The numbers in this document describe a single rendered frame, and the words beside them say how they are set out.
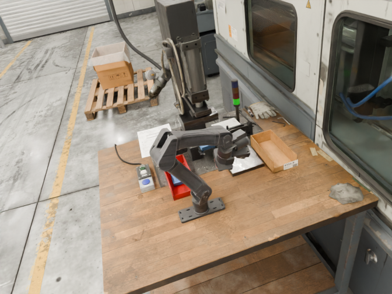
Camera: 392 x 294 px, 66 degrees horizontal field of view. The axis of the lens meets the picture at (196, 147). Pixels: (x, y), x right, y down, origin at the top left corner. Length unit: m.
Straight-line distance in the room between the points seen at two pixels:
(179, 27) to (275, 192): 0.83
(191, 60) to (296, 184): 0.72
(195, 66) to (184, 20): 0.20
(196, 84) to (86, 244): 1.73
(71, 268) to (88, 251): 0.16
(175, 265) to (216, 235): 0.20
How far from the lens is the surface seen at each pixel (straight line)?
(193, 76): 1.41
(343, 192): 1.40
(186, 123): 1.48
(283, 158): 1.56
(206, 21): 4.56
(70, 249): 2.73
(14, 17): 11.02
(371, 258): 1.72
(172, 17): 1.41
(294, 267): 1.98
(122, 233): 1.37
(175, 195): 1.40
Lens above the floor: 1.88
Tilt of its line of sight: 35 degrees down
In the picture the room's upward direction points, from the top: 11 degrees counter-clockwise
